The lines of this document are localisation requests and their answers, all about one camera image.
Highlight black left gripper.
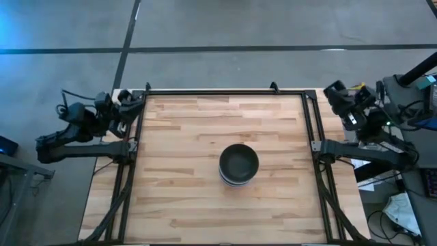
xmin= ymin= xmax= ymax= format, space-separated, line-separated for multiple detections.
xmin=109 ymin=89 xmax=146 ymax=139

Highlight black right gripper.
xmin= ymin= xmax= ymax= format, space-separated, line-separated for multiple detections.
xmin=323 ymin=79 xmax=377 ymax=133

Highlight black bowl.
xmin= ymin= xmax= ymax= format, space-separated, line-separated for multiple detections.
xmin=218 ymin=143 xmax=260 ymax=180

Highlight light blue bowl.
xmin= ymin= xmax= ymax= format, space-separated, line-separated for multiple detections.
xmin=219 ymin=169 xmax=257 ymax=185

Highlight white paper sheets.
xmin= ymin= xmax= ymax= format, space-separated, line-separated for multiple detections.
xmin=356 ymin=159 xmax=389 ymax=194

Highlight black pole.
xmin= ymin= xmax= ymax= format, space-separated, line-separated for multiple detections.
xmin=397 ymin=51 xmax=437 ymax=87

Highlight teal small box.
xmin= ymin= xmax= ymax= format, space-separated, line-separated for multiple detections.
xmin=415 ymin=74 xmax=437 ymax=90

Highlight grey desk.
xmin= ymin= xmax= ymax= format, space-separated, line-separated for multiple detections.
xmin=381 ymin=74 xmax=437 ymax=246

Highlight dark keyboard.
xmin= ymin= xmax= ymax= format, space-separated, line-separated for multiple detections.
xmin=424 ymin=167 xmax=437 ymax=199

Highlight white crumpled bag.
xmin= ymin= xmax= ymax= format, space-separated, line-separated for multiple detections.
xmin=382 ymin=191 xmax=421 ymax=236

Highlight dark side cart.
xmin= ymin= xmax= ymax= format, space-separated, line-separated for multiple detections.
xmin=0 ymin=152 xmax=55 ymax=246

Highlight blue lit device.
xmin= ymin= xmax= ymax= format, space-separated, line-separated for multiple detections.
xmin=0 ymin=135 xmax=19 ymax=157

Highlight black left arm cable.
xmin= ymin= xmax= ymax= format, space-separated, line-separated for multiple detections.
xmin=55 ymin=88 xmax=97 ymax=119

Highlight black aluminium table frame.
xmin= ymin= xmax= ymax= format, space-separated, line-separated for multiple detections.
xmin=79 ymin=81 xmax=371 ymax=246

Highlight black floor cable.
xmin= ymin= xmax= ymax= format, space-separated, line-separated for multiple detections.
xmin=366 ymin=208 xmax=416 ymax=244

